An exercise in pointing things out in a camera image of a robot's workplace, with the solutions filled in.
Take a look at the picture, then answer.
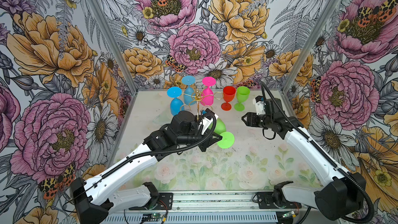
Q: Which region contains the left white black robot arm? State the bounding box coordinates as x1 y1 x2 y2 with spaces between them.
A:
69 109 222 224

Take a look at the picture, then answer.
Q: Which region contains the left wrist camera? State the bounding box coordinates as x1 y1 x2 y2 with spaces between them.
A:
198 113 218 135

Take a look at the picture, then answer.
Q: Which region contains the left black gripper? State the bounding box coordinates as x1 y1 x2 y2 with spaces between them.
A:
177 124 222 151

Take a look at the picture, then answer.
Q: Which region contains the pink wine glass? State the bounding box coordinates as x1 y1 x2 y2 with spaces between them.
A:
201 77 216 106

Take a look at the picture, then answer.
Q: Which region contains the red wine glass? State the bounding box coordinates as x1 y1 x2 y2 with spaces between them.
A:
221 86 236 111

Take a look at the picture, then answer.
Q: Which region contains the green wine glass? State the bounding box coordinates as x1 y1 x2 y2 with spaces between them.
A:
234 86 250 112
214 118 235 149

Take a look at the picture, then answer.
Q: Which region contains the white vented cable duct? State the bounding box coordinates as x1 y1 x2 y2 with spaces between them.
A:
103 212 278 224

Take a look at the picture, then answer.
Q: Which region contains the left black corrugated cable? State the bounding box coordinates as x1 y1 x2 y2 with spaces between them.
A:
69 113 218 194

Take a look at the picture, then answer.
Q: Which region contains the right black corrugated cable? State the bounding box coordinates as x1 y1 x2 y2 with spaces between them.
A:
260 81 375 224

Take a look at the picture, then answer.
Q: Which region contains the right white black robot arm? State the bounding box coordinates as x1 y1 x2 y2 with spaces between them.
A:
241 112 374 224

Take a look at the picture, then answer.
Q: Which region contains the back light blue wine glass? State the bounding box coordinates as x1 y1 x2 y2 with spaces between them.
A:
181 76 195 106

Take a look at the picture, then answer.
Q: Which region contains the gold wire wine glass rack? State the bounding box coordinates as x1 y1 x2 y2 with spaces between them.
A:
182 89 221 118

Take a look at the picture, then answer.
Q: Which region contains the left green circuit board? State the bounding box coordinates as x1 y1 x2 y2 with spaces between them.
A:
140 213 167 224

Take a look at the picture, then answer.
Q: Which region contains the black corrugated cable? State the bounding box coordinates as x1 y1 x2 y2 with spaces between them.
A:
260 81 375 224
69 113 218 194

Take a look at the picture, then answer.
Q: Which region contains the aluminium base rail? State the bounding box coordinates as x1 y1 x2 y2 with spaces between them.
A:
79 189 349 215

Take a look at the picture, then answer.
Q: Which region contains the right green circuit board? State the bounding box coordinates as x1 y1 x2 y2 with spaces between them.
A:
282 211 296 218

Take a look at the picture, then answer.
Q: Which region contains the green circuit board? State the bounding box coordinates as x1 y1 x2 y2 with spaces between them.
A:
140 213 167 224
282 211 296 218

